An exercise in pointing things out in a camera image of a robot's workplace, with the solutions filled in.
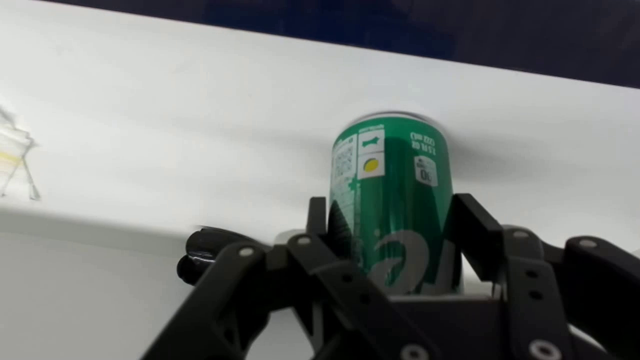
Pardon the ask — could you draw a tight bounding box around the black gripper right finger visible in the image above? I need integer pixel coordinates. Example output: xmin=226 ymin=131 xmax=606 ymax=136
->
xmin=446 ymin=192 xmax=640 ymax=360

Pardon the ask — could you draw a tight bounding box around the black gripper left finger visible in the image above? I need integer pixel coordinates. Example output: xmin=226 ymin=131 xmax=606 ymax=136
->
xmin=142 ymin=195 xmax=436 ymax=360

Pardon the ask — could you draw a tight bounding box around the green soda can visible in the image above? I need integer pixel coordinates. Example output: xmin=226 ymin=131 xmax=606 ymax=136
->
xmin=328 ymin=110 xmax=464 ymax=295

